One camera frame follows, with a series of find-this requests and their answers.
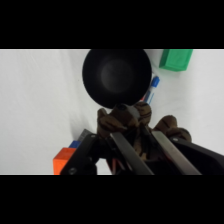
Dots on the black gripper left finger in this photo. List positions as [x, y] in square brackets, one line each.
[131, 155]

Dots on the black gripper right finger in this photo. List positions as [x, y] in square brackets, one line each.
[181, 158]

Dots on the striped plush tiger toy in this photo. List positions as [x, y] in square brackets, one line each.
[115, 121]

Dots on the black bowl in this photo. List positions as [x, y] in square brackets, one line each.
[116, 78]

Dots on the blue block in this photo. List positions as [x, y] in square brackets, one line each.
[75, 144]

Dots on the red capped marker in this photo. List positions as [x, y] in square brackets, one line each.
[144, 98]

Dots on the orange block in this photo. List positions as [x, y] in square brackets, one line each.
[62, 160]

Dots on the blue capped marker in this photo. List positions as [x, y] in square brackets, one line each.
[152, 88]

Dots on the green block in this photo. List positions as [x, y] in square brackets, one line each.
[175, 60]

